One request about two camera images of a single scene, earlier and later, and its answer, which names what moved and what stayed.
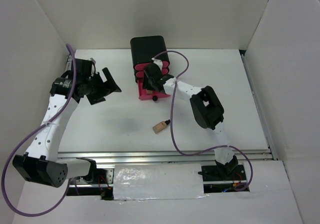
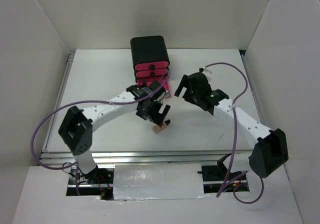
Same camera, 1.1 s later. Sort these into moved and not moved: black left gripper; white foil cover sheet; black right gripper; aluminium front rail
Moved: black left gripper; black right gripper
Not moved: aluminium front rail; white foil cover sheet
